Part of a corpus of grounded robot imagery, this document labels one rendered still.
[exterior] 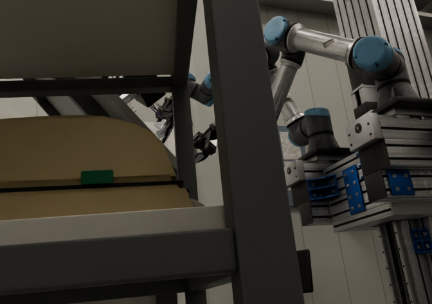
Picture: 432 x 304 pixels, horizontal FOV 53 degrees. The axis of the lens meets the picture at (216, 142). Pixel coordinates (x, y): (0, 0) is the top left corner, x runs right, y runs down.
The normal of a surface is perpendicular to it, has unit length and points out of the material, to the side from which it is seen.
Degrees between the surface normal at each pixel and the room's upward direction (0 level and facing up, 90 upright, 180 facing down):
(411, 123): 90
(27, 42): 180
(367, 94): 90
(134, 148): 90
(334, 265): 90
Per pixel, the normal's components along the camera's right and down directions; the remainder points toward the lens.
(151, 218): 0.12, -0.34
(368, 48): -0.53, -0.15
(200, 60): 0.32, -0.35
